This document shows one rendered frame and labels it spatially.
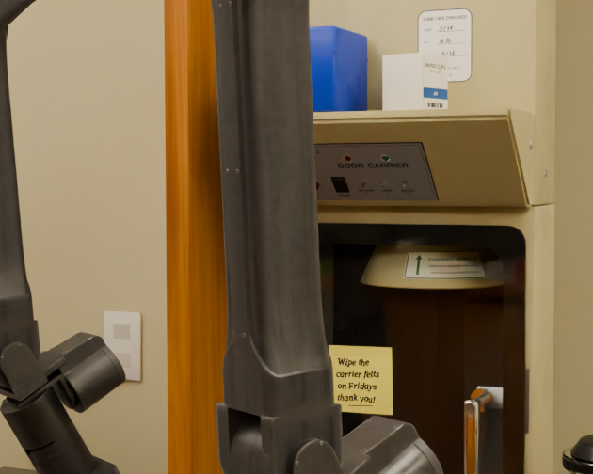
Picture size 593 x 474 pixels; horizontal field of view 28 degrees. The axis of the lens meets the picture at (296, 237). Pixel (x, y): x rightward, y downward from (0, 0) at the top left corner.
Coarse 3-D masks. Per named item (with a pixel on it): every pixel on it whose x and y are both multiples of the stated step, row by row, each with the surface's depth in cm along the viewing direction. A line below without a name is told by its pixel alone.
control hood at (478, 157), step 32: (320, 128) 124; (352, 128) 122; (384, 128) 121; (416, 128) 120; (448, 128) 118; (480, 128) 117; (512, 128) 116; (448, 160) 122; (480, 160) 121; (512, 160) 119; (448, 192) 126; (480, 192) 124; (512, 192) 123
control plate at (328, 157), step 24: (336, 144) 125; (360, 144) 124; (384, 144) 123; (408, 144) 122; (336, 168) 128; (360, 168) 127; (384, 168) 126; (408, 168) 124; (360, 192) 129; (384, 192) 128; (408, 192) 127; (432, 192) 126
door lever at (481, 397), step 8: (480, 392) 128; (488, 392) 128; (472, 400) 124; (480, 400) 126; (488, 400) 128; (464, 408) 124; (472, 408) 123; (480, 408) 128; (488, 408) 128; (464, 416) 124; (472, 416) 123; (464, 424) 124; (472, 424) 124; (464, 432) 124; (472, 432) 124; (464, 440) 124; (472, 440) 124; (464, 448) 124; (472, 448) 124; (464, 456) 124; (472, 456) 124; (464, 464) 124; (472, 464) 124; (464, 472) 124; (472, 472) 124
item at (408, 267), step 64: (320, 256) 135; (384, 256) 132; (448, 256) 129; (512, 256) 126; (384, 320) 132; (448, 320) 129; (512, 320) 126; (448, 384) 130; (512, 384) 127; (448, 448) 130; (512, 448) 127
